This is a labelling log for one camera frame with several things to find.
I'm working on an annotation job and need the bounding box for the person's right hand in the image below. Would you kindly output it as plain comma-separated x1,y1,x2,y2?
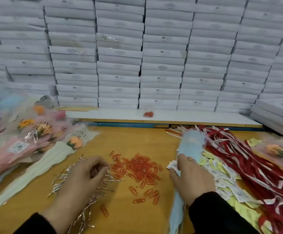
170,153,216,207

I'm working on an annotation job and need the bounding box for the person's left hand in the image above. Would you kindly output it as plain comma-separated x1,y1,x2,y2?
42,155,111,229

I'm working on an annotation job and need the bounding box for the pile of yellow white tags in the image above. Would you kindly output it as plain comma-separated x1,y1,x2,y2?
167,138,278,234

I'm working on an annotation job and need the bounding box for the blue orange rose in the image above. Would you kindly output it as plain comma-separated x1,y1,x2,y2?
168,129,208,234

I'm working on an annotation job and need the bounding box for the cream orange rose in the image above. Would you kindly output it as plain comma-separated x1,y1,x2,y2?
0,123,99,217

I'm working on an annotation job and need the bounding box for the pile of red ribbons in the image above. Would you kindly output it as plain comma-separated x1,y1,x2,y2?
166,125,283,234

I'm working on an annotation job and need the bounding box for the pile of flowers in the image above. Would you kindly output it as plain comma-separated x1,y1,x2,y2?
0,84,99,193

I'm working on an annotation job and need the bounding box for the person's right forearm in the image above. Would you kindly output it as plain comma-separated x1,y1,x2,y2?
188,191,259,234

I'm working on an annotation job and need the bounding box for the person's left forearm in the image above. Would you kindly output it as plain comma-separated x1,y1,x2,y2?
12,204,79,234

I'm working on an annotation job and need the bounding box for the pile of silver twist ties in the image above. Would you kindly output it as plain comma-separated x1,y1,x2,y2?
46,154,125,234

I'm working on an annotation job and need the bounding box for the pile of orange paper clips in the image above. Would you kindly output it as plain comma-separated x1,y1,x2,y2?
100,151,164,217

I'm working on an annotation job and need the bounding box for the long white board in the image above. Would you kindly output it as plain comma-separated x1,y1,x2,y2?
66,109,263,129

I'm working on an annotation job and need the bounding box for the slanted stack of white boxes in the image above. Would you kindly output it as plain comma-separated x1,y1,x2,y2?
250,99,283,142

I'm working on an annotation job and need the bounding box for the wall of stacked white boxes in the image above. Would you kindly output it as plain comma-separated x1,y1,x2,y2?
0,0,283,114

